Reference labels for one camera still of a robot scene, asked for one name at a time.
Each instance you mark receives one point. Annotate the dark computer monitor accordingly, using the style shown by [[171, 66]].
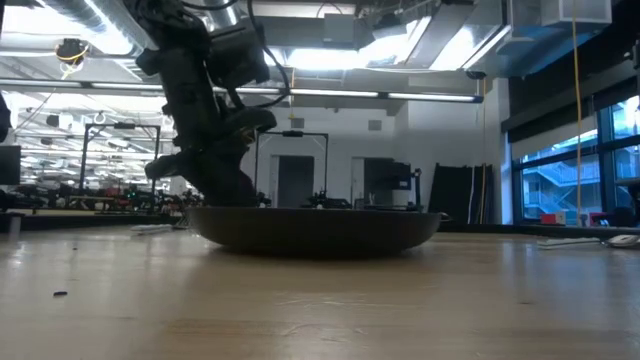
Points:
[[10, 165]]

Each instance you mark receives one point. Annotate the white plastic spoon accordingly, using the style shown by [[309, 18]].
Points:
[[565, 242]]

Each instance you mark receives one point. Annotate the red box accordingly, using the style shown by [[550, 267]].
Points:
[[550, 219]]

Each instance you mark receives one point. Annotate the black ceiling camera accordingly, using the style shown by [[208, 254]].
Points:
[[475, 75]]

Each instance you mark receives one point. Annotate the silver cutlery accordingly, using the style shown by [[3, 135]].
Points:
[[150, 228]]

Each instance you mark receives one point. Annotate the dark round tray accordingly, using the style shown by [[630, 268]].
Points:
[[315, 235]]

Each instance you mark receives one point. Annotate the black monitor on stand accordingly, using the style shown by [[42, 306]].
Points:
[[387, 180]]

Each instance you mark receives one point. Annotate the black metal gantry frame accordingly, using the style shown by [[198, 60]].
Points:
[[292, 133], [120, 126]]

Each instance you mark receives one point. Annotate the white ceiling box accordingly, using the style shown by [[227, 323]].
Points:
[[575, 11]]

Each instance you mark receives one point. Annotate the small dark debris piece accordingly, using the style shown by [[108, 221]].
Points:
[[60, 293]]

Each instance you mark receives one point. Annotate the black leaning panels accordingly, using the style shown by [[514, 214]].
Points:
[[450, 195]]

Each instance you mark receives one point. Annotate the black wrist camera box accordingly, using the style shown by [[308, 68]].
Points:
[[237, 52]]

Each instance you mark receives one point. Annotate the long ceiling light bar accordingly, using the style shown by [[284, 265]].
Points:
[[350, 93]]

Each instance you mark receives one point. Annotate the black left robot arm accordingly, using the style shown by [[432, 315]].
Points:
[[175, 25]]

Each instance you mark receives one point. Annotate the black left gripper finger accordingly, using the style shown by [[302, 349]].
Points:
[[240, 180], [205, 185]]

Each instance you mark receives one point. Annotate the grey ceiling box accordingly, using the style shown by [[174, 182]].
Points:
[[339, 30]]

